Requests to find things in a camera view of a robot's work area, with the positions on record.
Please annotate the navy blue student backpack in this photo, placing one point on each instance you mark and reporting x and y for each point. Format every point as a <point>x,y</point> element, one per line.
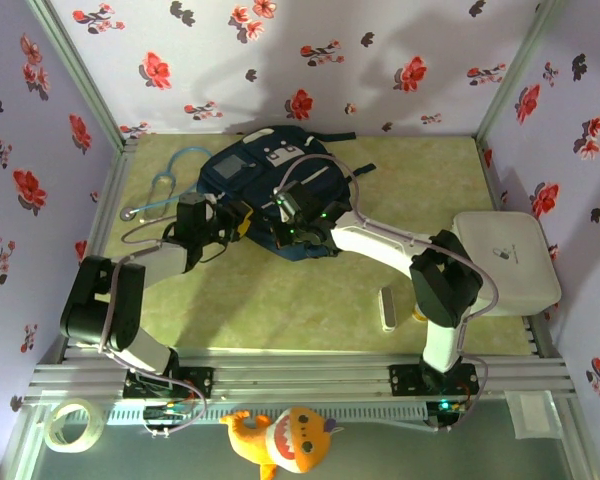
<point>260,170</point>

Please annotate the slim white oblong case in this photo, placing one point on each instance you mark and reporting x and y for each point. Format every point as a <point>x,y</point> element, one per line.
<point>387,310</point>

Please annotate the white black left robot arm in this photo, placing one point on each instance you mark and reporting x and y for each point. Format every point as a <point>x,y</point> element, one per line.
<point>165,255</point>

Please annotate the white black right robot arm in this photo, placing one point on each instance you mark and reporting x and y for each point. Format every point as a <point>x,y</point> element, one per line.
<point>375,245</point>

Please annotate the light blue stethoscope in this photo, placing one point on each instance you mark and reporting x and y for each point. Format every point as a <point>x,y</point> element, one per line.
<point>126,214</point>

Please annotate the yellow white pill bottle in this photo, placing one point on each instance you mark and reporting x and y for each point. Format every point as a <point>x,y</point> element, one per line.
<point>419,315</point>

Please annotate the small controller circuit board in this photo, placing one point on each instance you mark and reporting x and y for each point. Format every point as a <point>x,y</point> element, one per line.
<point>165,412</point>
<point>447,407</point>

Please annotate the white medicine kit box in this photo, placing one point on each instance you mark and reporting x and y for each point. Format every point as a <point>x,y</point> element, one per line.
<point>525,245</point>

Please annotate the orange shark plush toy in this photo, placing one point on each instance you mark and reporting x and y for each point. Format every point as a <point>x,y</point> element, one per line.
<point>295,440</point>

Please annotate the clear adhesive tape roll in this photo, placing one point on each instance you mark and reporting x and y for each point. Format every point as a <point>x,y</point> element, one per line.
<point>96,417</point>

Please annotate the white paper pouch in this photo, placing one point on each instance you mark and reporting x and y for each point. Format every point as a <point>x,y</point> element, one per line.
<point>532,415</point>

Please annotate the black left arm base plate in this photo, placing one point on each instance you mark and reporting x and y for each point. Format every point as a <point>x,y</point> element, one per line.
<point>200,380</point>

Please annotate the aluminium front frame rail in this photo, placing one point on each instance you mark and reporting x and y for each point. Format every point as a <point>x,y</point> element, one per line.
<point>305,380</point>

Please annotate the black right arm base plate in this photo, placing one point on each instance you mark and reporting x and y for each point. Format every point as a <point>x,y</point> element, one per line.
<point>405,380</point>

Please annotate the aluminium corner post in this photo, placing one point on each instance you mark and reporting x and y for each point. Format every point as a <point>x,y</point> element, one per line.
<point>75,75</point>
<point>520,65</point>

